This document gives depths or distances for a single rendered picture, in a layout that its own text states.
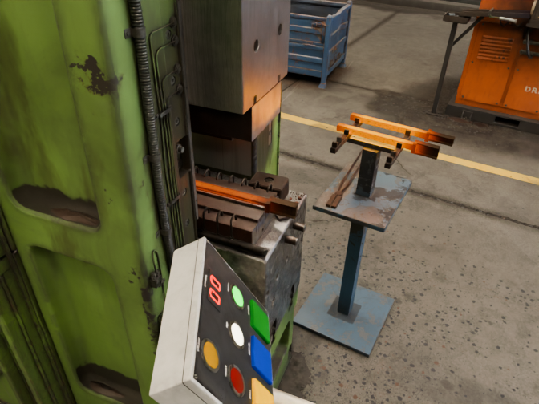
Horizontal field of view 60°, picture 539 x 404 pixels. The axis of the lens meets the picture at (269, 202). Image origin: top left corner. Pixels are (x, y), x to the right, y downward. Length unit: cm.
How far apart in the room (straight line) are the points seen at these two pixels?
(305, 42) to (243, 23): 396
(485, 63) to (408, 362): 300
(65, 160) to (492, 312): 220
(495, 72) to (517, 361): 279
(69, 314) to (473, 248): 230
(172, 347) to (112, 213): 39
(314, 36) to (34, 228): 400
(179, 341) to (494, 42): 408
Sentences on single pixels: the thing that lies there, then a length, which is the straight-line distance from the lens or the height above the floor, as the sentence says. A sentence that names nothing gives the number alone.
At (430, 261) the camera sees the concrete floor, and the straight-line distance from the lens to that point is 288.
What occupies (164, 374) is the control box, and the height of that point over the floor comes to 118.
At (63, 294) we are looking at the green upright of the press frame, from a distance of 157.
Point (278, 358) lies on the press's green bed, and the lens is 207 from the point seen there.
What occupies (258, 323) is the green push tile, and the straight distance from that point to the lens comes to 105.
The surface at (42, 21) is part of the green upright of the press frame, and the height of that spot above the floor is 158.
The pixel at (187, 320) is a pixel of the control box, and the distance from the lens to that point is 84.
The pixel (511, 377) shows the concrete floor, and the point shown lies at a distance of 248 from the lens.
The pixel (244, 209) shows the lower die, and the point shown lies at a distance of 141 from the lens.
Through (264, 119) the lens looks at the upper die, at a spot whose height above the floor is 130.
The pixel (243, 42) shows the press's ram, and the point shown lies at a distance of 105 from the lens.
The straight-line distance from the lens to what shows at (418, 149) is 182.
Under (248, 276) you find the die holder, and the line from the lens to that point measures 143.
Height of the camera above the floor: 183
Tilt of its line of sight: 35 degrees down
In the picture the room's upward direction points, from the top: 2 degrees clockwise
